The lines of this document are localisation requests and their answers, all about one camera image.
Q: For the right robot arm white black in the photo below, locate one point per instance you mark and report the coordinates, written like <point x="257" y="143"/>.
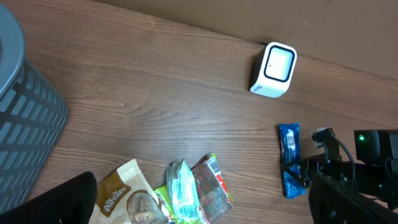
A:
<point x="375" y="176"/>

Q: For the white barcode scanner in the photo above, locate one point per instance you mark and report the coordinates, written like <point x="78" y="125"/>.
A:
<point x="273" y="70"/>

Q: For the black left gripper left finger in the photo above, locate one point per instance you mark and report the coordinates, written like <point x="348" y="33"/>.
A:
<point x="71" y="202"/>

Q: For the green snack packet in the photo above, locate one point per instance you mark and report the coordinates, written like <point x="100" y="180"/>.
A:
<point x="213" y="195"/>

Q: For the black wrist camera on right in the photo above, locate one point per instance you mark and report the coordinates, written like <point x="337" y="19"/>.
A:
<point x="325" y="137"/>

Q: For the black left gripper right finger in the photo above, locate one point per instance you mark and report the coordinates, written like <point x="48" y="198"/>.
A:
<point x="332" y="202"/>

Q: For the light teal snack packet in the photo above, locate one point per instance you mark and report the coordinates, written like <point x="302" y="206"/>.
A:
<point x="182" y="192"/>

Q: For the beige brown Pantree snack bag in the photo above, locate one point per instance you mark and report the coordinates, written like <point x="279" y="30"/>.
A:
<point x="125" y="196"/>

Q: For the grey plastic mesh basket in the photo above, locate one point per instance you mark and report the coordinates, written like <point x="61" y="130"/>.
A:
<point x="33" y="116"/>

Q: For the blue snack packet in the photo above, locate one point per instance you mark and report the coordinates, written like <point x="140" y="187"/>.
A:
<point x="290" y="152"/>

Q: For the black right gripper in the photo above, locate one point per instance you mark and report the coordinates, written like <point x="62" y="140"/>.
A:
<point x="342" y="171"/>

